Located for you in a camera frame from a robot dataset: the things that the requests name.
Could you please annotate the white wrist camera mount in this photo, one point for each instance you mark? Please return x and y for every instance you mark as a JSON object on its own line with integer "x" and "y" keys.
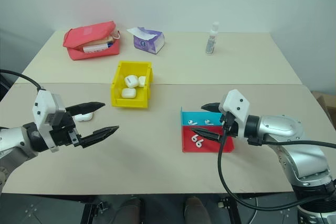
{"x": 43, "y": 106}
{"x": 236, "y": 103}

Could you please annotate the white marker with blue cap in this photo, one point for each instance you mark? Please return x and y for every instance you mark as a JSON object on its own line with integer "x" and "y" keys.
{"x": 94, "y": 48}

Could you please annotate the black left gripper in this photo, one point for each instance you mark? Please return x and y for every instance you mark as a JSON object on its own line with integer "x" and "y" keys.
{"x": 64, "y": 133}

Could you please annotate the white earbud cases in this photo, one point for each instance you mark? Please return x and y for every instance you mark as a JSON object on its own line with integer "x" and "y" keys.
{"x": 131, "y": 81}

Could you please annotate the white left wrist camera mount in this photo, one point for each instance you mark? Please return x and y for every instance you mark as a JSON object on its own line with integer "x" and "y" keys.
{"x": 43, "y": 106}

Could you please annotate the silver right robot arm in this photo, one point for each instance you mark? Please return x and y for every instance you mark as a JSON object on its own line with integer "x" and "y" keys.
{"x": 299, "y": 145}

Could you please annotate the yellow plastic bin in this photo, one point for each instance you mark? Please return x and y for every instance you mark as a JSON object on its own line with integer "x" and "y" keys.
{"x": 116, "y": 98}

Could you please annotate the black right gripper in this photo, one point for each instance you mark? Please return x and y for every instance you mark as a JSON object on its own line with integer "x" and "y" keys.
{"x": 230, "y": 127}

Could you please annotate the purple tissue pack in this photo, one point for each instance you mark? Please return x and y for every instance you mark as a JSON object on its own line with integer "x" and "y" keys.
{"x": 147, "y": 41}

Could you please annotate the red and blue tray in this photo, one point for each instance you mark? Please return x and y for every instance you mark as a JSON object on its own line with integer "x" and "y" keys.
{"x": 189, "y": 142}

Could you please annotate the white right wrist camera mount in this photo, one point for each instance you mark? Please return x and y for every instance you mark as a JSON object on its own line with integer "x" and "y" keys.
{"x": 236, "y": 103}

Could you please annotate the white spray bottle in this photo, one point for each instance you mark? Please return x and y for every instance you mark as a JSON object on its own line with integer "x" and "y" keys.
{"x": 211, "y": 41}

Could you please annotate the red fabric pouch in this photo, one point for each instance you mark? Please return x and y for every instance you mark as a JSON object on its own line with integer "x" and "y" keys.
{"x": 86, "y": 33}

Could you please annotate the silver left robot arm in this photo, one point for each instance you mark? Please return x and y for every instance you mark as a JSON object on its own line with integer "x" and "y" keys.
{"x": 14, "y": 140}

